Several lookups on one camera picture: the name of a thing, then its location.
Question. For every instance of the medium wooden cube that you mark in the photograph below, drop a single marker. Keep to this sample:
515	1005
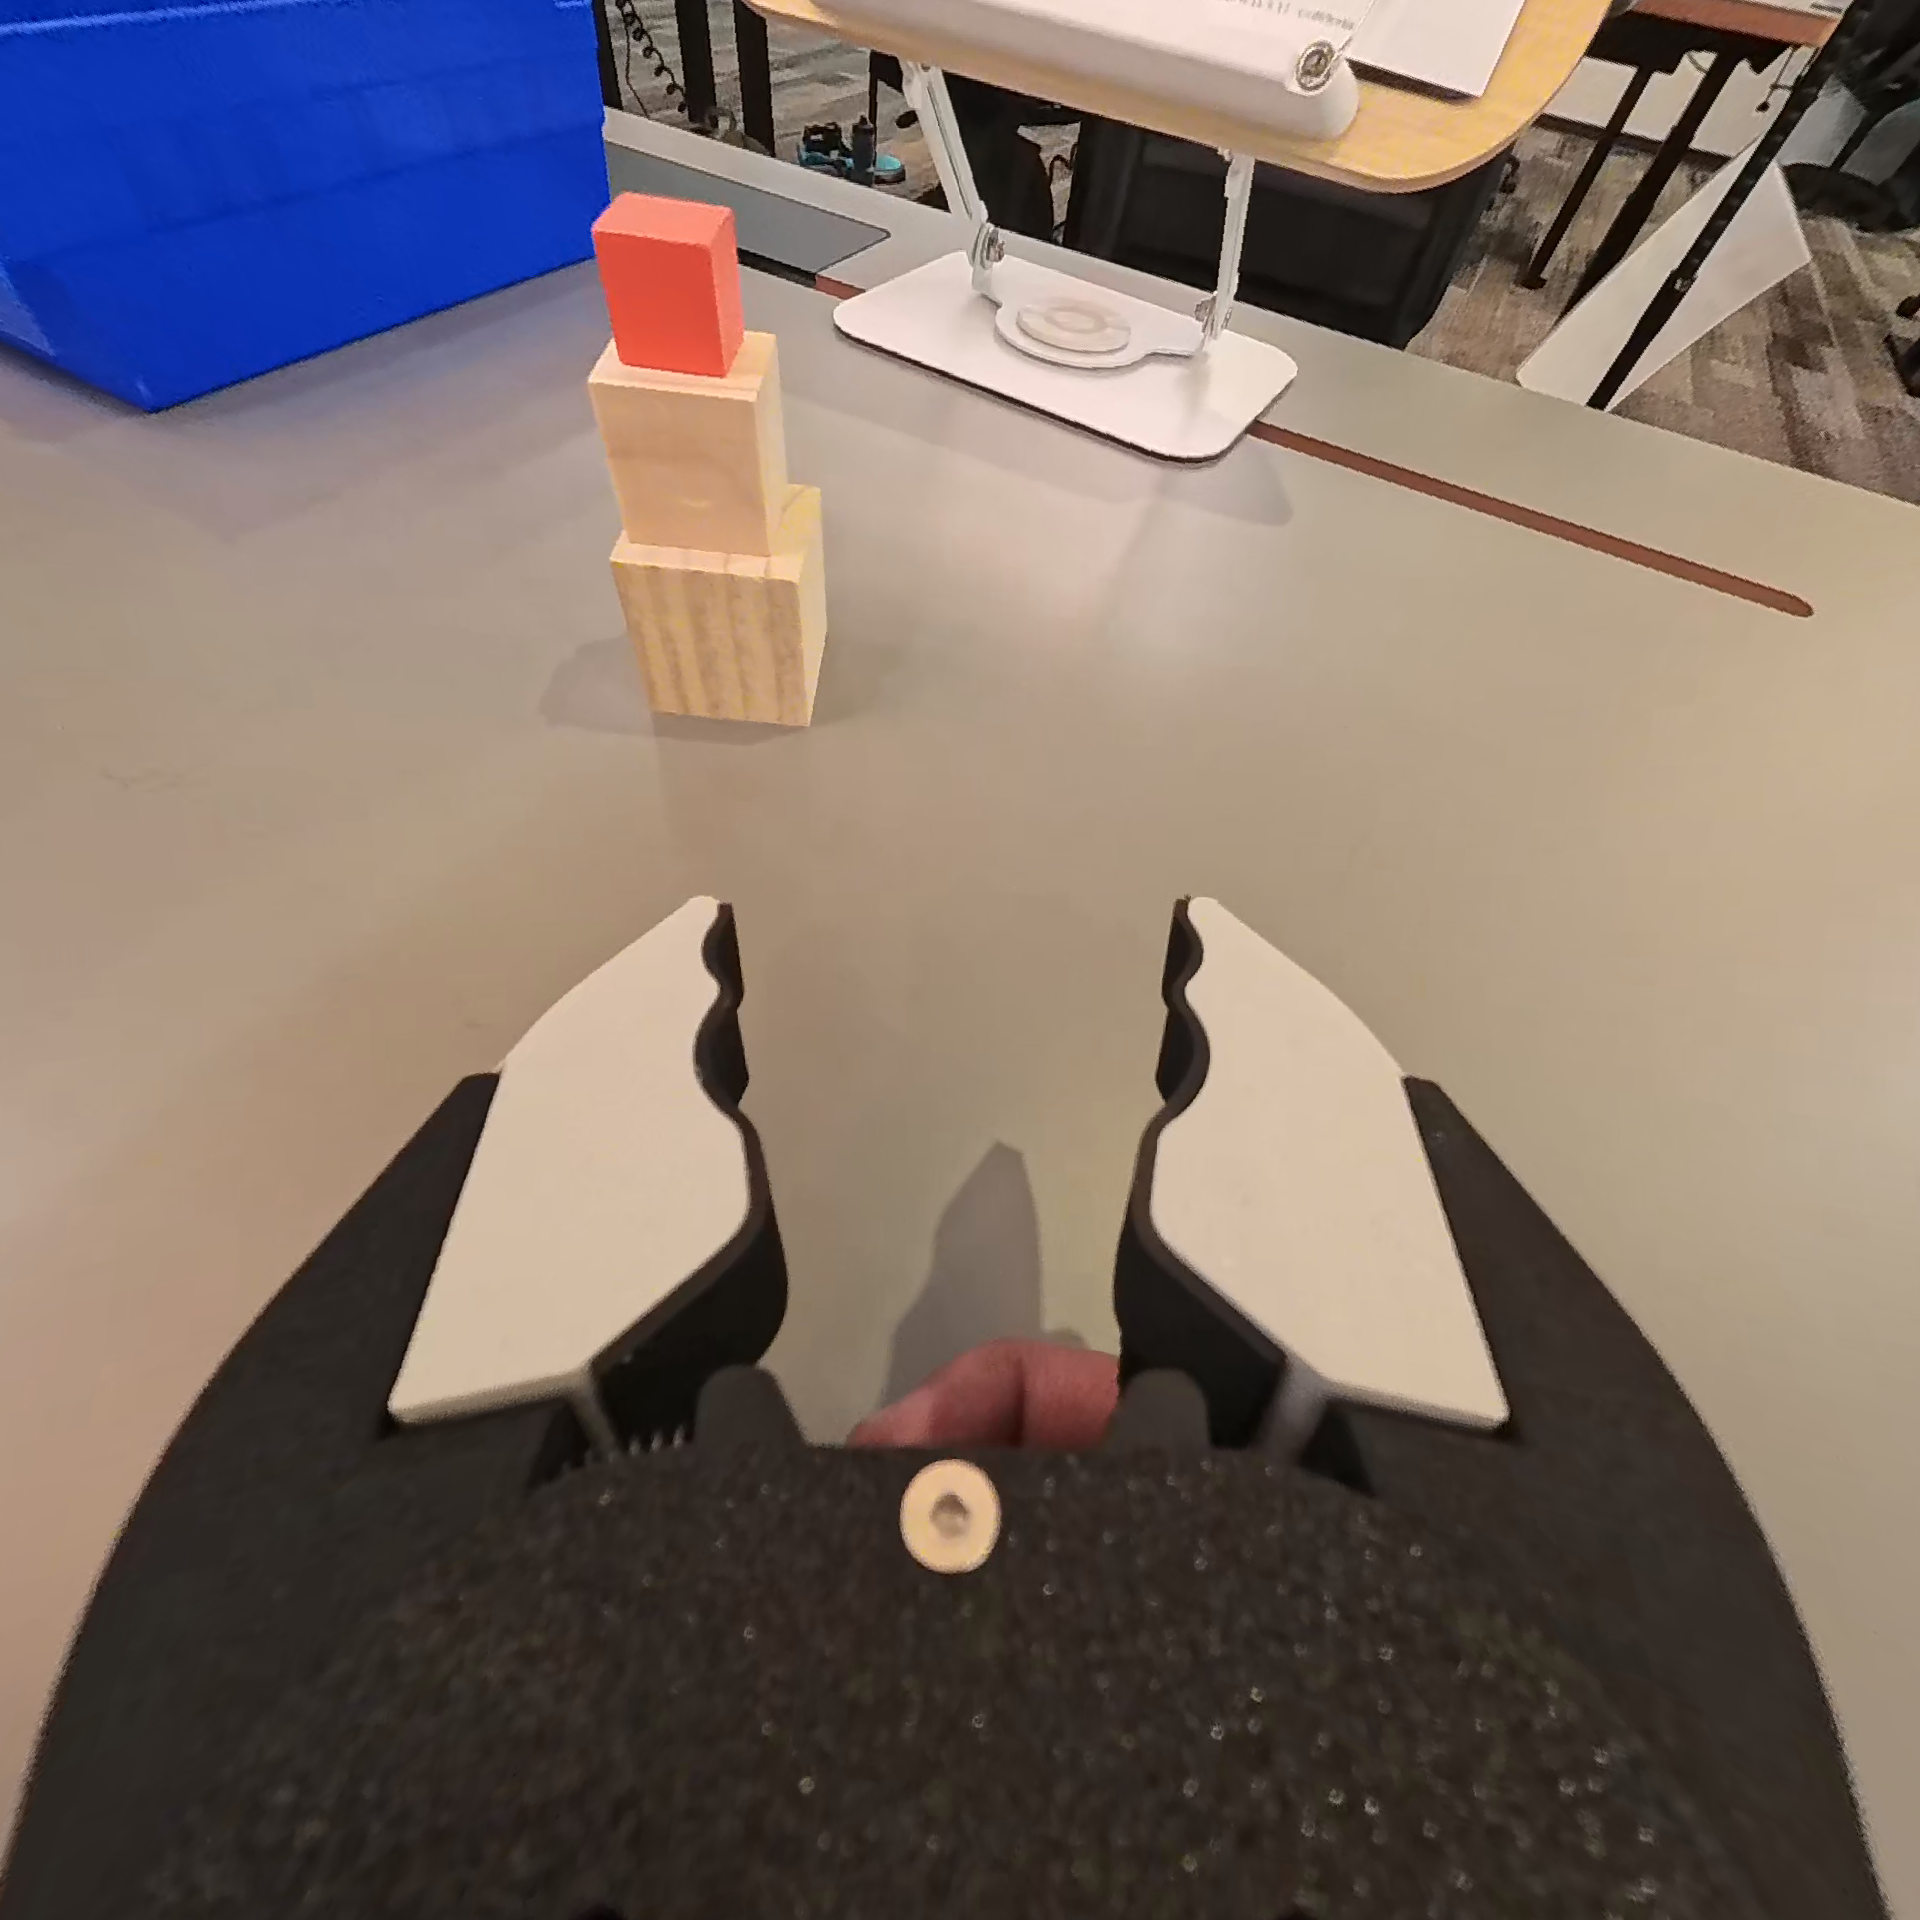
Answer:
690	451

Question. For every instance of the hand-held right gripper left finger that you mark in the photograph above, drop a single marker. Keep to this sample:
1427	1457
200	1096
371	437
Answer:
586	1201

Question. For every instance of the black office chair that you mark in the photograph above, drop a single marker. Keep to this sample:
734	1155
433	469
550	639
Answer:
1322	226

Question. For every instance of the red wooden cube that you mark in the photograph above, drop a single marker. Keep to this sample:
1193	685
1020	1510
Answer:
668	286

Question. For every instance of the blue plastic bin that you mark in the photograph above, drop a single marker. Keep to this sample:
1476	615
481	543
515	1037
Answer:
299	182

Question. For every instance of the white instruction sheet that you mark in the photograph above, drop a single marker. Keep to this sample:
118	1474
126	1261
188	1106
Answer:
1440	31

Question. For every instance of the white slanted panel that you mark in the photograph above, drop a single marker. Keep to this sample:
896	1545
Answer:
1680	301

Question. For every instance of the large wooden cube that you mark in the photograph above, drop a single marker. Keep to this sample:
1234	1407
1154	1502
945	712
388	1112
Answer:
720	632

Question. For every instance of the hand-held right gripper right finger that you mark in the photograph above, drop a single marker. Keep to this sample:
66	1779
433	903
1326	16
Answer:
1322	1201

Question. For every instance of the wooden display board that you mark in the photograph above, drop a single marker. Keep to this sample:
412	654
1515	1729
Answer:
1486	121

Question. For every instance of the white folding stand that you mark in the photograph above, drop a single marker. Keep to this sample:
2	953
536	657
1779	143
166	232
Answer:
1065	361

